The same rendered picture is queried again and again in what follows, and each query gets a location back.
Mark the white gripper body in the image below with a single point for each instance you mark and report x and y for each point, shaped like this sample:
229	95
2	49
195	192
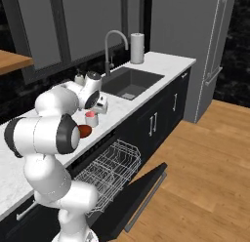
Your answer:
100	107

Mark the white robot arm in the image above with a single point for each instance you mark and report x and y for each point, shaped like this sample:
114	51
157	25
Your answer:
42	135

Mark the white cup with red top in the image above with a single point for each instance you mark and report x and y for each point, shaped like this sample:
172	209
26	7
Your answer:
92	119

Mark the red bowl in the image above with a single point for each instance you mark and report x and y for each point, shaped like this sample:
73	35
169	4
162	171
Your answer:
85	131

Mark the black cupboard door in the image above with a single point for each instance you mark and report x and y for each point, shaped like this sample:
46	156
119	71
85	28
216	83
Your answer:
180	99
143	135
161	119

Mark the black dishwasher door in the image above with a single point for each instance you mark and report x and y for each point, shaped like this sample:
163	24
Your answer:
130	200

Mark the white soap dispenser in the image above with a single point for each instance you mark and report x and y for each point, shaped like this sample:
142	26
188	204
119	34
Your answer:
78	78

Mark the dark grey sink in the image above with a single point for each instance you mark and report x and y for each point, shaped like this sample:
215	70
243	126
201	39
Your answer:
130	81

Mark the grey curved tap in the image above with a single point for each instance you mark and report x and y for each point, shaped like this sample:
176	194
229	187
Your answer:
107	54

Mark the white paper towel roll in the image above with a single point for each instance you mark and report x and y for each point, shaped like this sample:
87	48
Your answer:
137	49

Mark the grey window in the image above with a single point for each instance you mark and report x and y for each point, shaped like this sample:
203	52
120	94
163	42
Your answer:
88	21

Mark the wooden shelf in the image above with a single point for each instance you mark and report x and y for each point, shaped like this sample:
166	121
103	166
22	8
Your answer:
13	61

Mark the grey fridge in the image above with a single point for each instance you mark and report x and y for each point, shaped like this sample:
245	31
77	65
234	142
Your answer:
182	50

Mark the black drawer front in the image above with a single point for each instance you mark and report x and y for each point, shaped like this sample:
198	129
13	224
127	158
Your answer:
19	228

